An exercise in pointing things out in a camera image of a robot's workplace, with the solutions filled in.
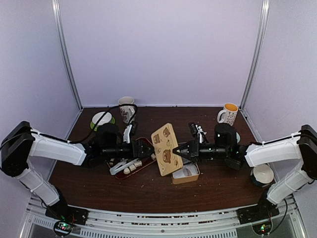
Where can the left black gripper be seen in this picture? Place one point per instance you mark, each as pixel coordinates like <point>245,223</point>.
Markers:
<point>136,146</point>

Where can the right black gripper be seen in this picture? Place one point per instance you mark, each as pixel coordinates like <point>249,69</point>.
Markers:
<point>193,151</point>

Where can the bear print tin lid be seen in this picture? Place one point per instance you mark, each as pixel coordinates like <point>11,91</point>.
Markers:
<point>164,141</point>

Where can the white handled metal tongs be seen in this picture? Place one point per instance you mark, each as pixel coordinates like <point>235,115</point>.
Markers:
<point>121,166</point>

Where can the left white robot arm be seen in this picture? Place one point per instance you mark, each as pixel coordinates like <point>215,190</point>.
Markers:
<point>107,144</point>

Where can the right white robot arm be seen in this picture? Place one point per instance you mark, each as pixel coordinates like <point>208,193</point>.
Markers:
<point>301,145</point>

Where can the dark red chocolate tray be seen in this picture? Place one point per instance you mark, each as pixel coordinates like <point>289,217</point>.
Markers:
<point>125,152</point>

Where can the white paper cup liner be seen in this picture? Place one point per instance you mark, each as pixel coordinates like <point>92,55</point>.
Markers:
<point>191,170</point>
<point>178,174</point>

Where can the beige tin box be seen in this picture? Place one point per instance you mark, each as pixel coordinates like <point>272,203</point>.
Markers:
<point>185,179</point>

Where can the patterned white mug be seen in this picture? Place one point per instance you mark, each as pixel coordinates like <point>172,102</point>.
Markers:
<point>126,111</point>

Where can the light blue bowl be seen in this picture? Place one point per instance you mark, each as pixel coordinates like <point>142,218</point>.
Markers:
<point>238,138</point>

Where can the orange inside white mug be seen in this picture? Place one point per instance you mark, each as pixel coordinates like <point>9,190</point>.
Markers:
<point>228,114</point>

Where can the green saucer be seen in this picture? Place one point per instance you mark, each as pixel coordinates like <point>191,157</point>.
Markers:
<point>103,121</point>

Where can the dark blue white bowl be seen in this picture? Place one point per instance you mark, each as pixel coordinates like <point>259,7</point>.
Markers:
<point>262,175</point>

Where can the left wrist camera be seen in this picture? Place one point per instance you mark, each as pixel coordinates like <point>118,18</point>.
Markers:
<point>130,131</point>

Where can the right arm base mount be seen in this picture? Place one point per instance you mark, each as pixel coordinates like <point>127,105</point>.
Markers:
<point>259,218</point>

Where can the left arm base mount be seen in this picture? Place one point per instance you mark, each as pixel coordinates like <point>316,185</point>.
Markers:
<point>68,220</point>

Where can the right aluminium frame post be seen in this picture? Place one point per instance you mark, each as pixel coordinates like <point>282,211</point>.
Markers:
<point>263,20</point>

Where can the aluminium frame post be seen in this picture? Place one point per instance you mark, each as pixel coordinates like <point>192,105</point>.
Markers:
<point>263,20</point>
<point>64,51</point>

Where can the left aluminium frame post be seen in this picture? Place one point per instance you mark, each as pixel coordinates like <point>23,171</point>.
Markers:
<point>64,51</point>

